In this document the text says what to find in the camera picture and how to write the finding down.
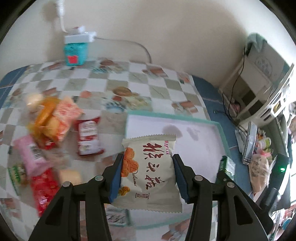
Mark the red flower snack packet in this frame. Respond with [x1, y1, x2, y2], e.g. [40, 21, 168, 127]
[30, 168, 59, 217]

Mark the teal toy box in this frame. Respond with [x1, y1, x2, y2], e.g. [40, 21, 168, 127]
[64, 43, 88, 66]

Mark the yellow transparent cake packet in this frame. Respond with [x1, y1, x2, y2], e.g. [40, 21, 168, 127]
[27, 96, 60, 150]

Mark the red milk biscuit packet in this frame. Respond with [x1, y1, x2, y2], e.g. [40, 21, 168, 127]
[74, 116, 104, 156]

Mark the pale yellow jelly cup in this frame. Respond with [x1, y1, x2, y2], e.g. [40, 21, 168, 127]
[58, 169, 82, 185]

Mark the green yellow snack packet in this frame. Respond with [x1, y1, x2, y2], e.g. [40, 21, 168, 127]
[8, 163, 28, 196]

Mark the tablet device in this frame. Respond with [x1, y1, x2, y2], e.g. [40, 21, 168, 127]
[242, 121, 257, 165]

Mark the teal shallow box tray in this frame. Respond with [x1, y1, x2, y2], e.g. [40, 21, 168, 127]
[110, 111, 229, 229]

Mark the checkered printed tablecloth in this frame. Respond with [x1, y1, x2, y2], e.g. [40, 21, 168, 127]
[0, 58, 255, 241]

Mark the white power strip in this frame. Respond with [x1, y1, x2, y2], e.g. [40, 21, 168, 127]
[64, 26, 97, 44]

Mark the green mung bean cake packet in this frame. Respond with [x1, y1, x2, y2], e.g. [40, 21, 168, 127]
[216, 156, 236, 184]

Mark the orange swiss roll packet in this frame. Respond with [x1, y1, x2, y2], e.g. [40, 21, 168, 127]
[43, 96, 83, 144]

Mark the white rice cake packet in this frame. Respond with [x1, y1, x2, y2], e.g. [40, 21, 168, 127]
[112, 135, 182, 213]

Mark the black cable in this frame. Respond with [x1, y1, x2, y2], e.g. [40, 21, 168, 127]
[214, 47, 247, 127]

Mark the white shelf cabinet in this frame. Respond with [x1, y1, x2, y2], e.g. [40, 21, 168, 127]
[219, 42, 295, 126]

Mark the clear round bun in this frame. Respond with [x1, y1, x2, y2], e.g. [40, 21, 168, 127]
[25, 93, 44, 113]

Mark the white wall plug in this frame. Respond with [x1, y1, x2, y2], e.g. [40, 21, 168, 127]
[55, 0, 67, 33]

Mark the pink snack packet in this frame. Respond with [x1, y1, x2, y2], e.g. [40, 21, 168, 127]
[13, 135, 52, 177]

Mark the green white cracker packet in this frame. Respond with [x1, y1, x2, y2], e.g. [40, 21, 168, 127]
[105, 204, 132, 227]

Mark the white power cable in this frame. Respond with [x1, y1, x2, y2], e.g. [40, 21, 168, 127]
[94, 36, 152, 64]

